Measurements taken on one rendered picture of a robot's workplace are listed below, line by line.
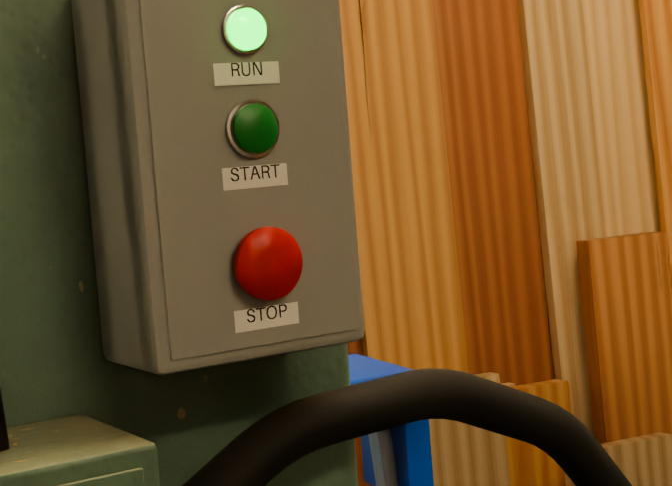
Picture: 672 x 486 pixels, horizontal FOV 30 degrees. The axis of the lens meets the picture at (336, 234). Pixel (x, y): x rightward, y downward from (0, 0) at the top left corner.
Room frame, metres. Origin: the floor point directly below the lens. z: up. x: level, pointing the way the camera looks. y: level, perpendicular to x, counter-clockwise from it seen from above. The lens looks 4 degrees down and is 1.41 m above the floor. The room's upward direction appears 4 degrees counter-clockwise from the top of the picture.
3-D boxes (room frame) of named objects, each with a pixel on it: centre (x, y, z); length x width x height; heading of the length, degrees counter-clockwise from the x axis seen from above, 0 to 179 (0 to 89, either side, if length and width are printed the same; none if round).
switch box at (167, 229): (0.54, 0.05, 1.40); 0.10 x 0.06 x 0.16; 122
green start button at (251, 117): (0.51, 0.03, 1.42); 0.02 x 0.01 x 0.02; 122
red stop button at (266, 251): (0.51, 0.03, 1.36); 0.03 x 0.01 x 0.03; 122
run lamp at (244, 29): (0.51, 0.03, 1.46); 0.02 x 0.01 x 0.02; 122
